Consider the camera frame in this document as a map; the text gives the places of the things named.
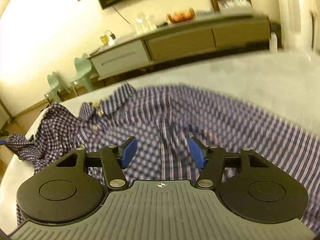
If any white curtain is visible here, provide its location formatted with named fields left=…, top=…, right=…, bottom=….
left=275, top=0, right=320, bottom=53

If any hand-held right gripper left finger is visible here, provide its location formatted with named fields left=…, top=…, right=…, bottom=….
left=54, top=136, right=138, bottom=191

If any grey and brown sideboard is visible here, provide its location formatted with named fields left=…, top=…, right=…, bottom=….
left=87, top=14, right=272, bottom=80

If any glassware set on tray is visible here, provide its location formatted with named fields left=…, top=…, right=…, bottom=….
left=134, top=12, right=157, bottom=34

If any blue plaid shirt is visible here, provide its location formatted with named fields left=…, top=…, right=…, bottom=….
left=5, top=82, right=320, bottom=233

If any white power strip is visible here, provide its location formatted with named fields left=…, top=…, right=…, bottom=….
left=104, top=30, right=117, bottom=43

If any small green plastic chair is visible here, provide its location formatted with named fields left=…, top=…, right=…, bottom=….
left=44, top=71, right=70, bottom=103
left=70, top=53, right=97, bottom=97

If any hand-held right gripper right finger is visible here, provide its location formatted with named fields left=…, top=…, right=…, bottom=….
left=188, top=136, right=275, bottom=190

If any thin wall cable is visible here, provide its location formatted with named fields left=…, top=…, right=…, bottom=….
left=112, top=5, right=132, bottom=25

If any red fruit bowl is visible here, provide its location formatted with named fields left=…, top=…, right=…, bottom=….
left=166, top=7, right=196, bottom=23

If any white storage basket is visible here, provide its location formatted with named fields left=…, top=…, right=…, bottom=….
left=217, top=0, right=253, bottom=14

